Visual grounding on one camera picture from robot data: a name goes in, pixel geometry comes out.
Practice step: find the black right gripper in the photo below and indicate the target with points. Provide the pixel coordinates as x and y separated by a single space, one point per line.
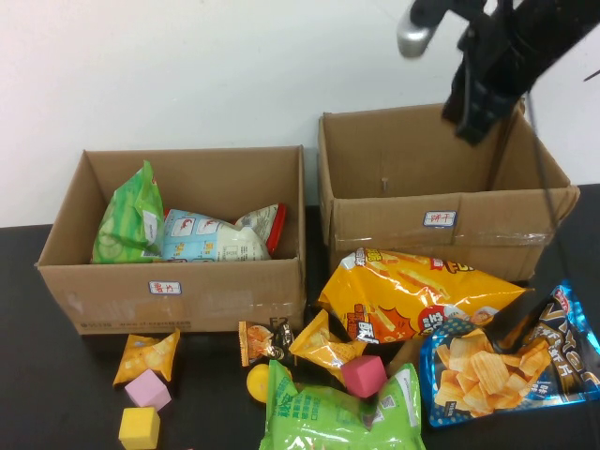
492 51

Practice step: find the green Lay's chips bag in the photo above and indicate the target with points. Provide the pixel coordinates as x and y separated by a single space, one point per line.
319 417

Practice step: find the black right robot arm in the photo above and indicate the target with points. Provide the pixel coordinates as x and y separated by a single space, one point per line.
558 33

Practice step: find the large yellow fries snack bag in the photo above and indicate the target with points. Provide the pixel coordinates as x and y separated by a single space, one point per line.
398 290

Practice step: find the white red-edged snack bag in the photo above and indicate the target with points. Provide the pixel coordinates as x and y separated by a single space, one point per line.
265 220

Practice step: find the white light-blue snack bag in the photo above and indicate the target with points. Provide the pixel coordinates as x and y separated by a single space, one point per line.
211 239

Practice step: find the small orange black snack packet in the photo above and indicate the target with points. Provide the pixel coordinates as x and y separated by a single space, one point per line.
255 342

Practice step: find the cardboard box with tape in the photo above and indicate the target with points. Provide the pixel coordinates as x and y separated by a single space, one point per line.
398 220

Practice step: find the brown paper packet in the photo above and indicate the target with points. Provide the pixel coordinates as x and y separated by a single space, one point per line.
408 354

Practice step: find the blue shrimp chips bag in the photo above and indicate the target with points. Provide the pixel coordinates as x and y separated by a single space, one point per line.
469 375

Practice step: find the small yellow chips packet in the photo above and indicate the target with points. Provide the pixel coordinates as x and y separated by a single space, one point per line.
323 347
145 356

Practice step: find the magenta foam cube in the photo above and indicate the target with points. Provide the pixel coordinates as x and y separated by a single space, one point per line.
363 375

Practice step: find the cardboard box without tape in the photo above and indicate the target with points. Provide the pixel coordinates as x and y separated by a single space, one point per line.
211 300

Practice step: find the yellow rubber duck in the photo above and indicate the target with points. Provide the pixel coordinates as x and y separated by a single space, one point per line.
257 382

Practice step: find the green cucumber chips bag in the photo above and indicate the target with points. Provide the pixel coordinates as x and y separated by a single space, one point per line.
126 220

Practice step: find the light pink foam cube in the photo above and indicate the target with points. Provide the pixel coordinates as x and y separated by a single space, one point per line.
147 391

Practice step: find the yellow foam cube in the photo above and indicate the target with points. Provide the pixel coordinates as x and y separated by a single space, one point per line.
138 429

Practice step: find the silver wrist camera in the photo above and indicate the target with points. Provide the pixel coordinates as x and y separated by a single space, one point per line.
415 35

